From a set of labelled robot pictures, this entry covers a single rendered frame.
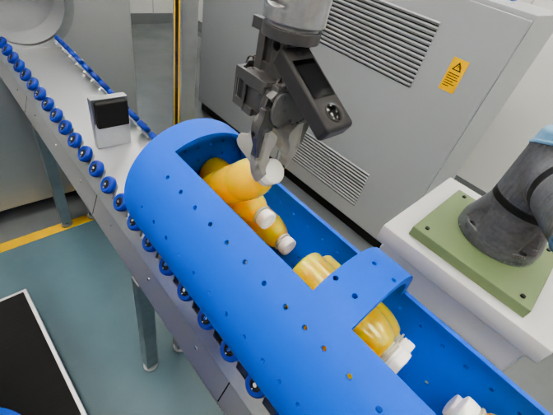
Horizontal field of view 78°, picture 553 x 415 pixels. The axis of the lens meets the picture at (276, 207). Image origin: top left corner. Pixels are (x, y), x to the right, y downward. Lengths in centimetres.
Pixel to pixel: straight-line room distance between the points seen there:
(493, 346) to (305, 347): 40
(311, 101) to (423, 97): 153
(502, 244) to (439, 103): 125
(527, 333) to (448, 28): 143
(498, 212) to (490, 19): 120
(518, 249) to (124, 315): 159
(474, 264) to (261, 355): 41
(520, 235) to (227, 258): 50
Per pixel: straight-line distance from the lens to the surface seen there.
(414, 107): 194
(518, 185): 70
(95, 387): 171
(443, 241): 70
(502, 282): 71
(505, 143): 318
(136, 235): 87
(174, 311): 79
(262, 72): 47
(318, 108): 40
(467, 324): 74
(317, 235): 71
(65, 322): 188
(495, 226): 72
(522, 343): 71
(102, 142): 115
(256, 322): 48
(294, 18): 42
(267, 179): 51
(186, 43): 130
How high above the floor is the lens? 157
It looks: 41 degrees down
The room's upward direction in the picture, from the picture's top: 15 degrees clockwise
